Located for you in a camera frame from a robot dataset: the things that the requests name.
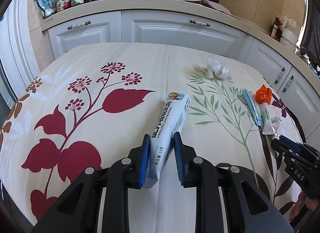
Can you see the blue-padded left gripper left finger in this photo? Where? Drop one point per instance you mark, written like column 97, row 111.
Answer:
column 77, row 208

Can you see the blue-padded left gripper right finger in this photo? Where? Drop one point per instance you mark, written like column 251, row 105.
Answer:
column 226, row 198

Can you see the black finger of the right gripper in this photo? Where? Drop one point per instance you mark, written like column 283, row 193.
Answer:
column 279, row 147

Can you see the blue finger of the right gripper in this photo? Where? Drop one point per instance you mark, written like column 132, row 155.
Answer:
column 288, row 142

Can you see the orange plastic bag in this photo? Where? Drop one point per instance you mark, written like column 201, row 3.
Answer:
column 263, row 95

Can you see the clear plastic bag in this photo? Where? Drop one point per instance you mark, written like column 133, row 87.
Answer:
column 215, row 69

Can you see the blue white milk powder sachet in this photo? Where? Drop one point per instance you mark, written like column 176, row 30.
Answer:
column 171, row 121

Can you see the person's hand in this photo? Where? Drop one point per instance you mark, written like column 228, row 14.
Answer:
column 303, row 199

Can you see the white green tube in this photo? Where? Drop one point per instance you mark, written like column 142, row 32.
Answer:
column 267, row 127

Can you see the silver foil blister pack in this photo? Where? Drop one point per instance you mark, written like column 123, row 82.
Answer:
column 276, row 121

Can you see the light blue sachet strip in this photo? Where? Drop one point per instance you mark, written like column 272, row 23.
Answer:
column 255, row 113

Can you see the dark window curtain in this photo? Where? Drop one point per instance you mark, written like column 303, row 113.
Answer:
column 310, row 40

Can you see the upper white plastic container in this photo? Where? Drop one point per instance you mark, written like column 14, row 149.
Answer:
column 289, row 36

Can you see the floral tablecloth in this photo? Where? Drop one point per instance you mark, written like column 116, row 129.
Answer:
column 96, row 102

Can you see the dark sauce bottle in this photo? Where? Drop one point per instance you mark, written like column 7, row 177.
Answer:
column 274, row 28

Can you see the blue white salt bag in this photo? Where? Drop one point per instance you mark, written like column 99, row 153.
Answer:
column 46, row 7

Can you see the cabinet door handle right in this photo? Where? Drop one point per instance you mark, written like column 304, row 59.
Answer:
column 288, row 83

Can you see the cabinet door handle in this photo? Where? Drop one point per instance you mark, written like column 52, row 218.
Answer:
column 288, row 83
column 279, row 76

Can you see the cabinet door handle left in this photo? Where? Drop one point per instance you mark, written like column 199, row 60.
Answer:
column 279, row 76

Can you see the white wall socket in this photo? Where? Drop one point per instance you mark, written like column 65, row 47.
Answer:
column 292, row 23

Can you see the drawer handle middle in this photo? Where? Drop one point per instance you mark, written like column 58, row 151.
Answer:
column 199, row 23

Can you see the drawer handle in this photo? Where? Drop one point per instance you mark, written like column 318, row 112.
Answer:
column 199, row 23
column 79, row 25

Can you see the drawer handle left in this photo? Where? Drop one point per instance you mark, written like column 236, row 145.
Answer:
column 79, row 25

